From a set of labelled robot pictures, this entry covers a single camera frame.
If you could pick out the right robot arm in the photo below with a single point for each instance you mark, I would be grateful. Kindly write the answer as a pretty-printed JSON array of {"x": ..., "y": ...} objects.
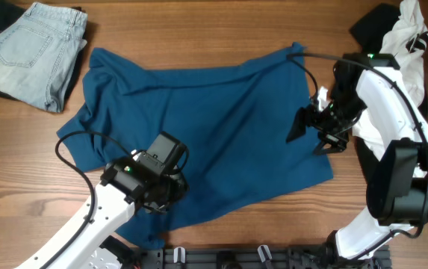
[{"x": 397, "y": 188}]

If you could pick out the dark blue shirt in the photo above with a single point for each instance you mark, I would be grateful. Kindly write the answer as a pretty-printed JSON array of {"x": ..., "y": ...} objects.
[{"x": 234, "y": 121}]

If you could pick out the white shirt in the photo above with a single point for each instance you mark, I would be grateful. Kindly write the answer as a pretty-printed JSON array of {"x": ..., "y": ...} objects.
[{"x": 408, "y": 56}]

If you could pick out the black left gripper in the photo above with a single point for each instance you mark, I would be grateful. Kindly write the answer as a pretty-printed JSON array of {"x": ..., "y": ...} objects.
[{"x": 181, "y": 186}]

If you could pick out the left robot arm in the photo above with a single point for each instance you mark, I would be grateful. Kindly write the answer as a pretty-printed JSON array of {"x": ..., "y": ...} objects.
[{"x": 149, "y": 179}]

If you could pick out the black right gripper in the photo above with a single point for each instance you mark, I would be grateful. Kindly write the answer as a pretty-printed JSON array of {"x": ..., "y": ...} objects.
[{"x": 309, "y": 117}]

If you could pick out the black garment at right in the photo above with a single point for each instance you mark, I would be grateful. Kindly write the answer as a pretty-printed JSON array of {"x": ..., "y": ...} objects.
[{"x": 374, "y": 26}]

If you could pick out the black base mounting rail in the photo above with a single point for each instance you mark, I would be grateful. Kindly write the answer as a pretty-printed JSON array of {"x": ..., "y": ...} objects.
[{"x": 296, "y": 257}]

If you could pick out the light blue folded jeans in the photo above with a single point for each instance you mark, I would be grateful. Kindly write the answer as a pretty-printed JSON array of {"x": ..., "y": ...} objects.
[{"x": 38, "y": 54}]

